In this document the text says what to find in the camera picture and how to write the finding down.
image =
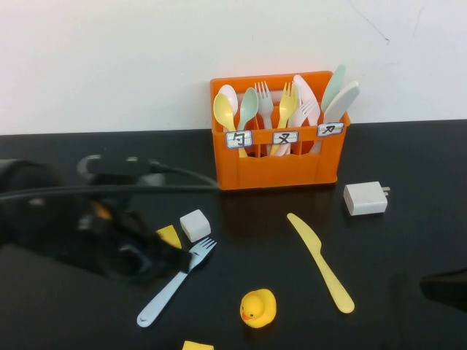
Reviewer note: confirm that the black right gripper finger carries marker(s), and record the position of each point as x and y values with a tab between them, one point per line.
448	299
448	280

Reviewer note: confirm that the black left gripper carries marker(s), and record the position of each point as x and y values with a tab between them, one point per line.
106	248

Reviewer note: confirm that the blue plastic fork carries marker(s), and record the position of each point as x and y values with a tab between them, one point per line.
160	299

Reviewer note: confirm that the yellow plastic knife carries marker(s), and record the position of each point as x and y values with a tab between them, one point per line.
321	262

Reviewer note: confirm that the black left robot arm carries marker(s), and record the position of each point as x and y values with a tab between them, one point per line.
36	215

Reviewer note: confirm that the orange plastic cutlery holder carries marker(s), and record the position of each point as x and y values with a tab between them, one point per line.
277	175

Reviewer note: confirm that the yellow foam cube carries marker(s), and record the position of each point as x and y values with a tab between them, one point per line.
169	235

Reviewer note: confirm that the white foam cube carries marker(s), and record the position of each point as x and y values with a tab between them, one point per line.
195	226

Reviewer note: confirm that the yellow foam block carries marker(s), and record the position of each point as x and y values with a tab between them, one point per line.
197	346

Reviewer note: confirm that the yellow rubber duck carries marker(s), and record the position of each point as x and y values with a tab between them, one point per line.
259	308

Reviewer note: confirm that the white power adapter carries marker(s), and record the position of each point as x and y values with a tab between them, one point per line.
365	200

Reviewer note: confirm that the paper label reading 勺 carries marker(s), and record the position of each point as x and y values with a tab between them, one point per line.
239	139

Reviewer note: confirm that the yellow plastic spoon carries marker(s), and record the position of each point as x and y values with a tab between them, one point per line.
223	111

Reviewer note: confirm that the paper label reading 叉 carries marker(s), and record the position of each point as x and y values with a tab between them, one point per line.
285	138

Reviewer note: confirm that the green plastic spoon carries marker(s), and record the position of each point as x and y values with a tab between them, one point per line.
249	105

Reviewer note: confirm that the pink plastic spoon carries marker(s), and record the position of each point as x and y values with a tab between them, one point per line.
230	93

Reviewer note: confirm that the grey plastic fork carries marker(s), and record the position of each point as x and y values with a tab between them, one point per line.
265	107

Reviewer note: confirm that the paper label reading 刀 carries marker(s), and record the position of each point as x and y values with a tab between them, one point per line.
330	130

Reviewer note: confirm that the yellow plastic fork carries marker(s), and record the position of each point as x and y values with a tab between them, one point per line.
287	105

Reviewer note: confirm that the grey plastic knife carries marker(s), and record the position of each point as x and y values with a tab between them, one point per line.
341	105

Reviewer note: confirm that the pink plastic fork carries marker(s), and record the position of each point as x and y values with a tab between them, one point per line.
304	113

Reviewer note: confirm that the pink plastic knife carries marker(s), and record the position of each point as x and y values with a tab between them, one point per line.
304	91

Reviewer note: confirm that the green plastic knife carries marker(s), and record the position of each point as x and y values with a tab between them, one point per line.
333	87

